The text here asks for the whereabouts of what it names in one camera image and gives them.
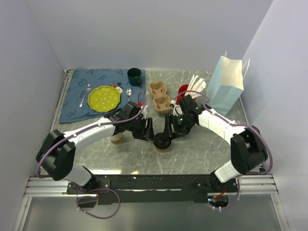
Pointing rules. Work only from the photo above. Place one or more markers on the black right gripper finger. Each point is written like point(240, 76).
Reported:
point(174, 136)
point(167, 127)

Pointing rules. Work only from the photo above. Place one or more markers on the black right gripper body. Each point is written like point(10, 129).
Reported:
point(180, 122)

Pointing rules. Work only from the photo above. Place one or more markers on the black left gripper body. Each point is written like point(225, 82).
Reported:
point(137, 126)

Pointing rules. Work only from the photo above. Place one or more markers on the black plastic cup lid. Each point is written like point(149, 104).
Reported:
point(161, 141)

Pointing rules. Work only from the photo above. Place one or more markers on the brown paper cup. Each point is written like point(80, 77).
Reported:
point(160, 150)

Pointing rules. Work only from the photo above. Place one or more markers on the light blue paper bag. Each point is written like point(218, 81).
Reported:
point(226, 84)

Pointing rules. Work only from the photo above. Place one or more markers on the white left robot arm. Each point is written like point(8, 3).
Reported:
point(57, 154)

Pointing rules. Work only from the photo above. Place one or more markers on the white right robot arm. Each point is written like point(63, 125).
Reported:
point(248, 148)

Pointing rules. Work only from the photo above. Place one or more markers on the stack of brown paper cups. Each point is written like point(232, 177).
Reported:
point(116, 139)

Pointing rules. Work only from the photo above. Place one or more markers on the brown pulp cup carrier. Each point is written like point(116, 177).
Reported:
point(161, 100)

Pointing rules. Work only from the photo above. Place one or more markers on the red cup holder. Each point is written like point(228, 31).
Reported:
point(182, 90)

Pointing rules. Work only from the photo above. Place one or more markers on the silver spoon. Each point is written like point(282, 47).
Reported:
point(129, 93)

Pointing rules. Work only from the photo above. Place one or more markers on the yellow-green dotted plate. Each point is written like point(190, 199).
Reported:
point(104, 99)

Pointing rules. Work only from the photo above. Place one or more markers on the dark green mug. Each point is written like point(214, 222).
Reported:
point(134, 77)

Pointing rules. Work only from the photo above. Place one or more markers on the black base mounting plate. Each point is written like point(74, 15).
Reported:
point(111, 189)

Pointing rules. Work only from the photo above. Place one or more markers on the silver fork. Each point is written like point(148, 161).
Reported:
point(86, 92)

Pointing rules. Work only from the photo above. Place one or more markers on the blue alphabet cloth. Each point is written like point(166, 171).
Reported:
point(71, 112)

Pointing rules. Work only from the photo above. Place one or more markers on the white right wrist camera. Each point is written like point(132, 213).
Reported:
point(176, 109)

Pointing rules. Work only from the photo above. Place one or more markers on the aluminium frame rail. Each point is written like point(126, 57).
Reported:
point(46, 187)

